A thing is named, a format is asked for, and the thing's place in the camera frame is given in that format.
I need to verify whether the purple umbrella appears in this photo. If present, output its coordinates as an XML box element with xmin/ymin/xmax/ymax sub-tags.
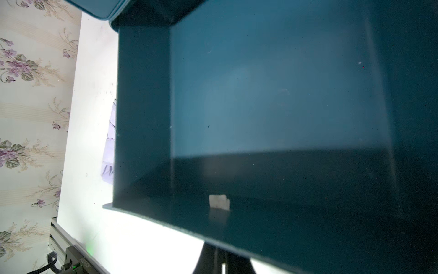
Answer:
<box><xmin>100</xmin><ymin>99</ymin><xmax>117</xmax><ymax>185</ymax></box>

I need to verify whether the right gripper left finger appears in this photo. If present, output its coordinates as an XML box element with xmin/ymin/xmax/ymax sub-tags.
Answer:
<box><xmin>193</xmin><ymin>242</ymin><xmax>224</xmax><ymax>274</ymax></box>

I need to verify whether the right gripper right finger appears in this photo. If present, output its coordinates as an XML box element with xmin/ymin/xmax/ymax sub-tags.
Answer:
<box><xmin>225</xmin><ymin>251</ymin><xmax>256</xmax><ymax>274</ymax></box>

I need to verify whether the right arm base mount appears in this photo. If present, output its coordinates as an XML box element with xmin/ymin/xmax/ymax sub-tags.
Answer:
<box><xmin>25</xmin><ymin>244</ymin><xmax>110</xmax><ymax>274</ymax></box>

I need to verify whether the teal drawer cabinet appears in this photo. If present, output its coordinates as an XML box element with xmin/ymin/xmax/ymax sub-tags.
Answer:
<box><xmin>73</xmin><ymin>1</ymin><xmax>438</xmax><ymax>274</ymax></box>

